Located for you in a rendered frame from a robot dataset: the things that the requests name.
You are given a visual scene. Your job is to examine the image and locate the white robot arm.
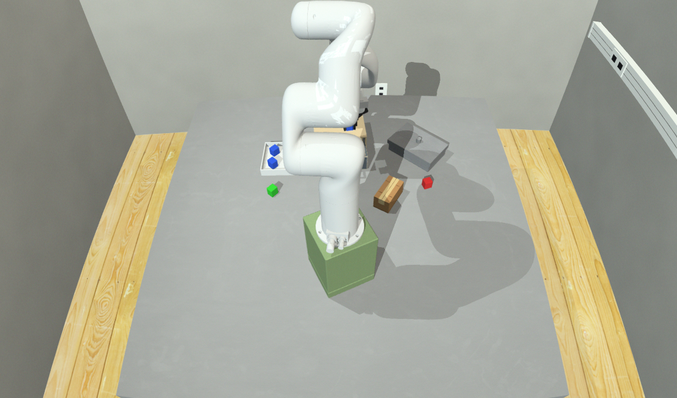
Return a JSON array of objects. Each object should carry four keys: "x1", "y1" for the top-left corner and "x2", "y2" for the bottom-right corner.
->
[{"x1": 282, "y1": 1, "x2": 379, "y2": 253}]

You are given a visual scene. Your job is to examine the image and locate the brown cardboard box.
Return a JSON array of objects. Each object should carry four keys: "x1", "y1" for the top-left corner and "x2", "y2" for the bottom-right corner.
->
[{"x1": 373, "y1": 175, "x2": 404, "y2": 213}]

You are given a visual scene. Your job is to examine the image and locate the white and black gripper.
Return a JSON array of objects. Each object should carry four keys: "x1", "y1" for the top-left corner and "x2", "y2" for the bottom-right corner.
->
[{"x1": 354, "y1": 88, "x2": 368, "y2": 130}]

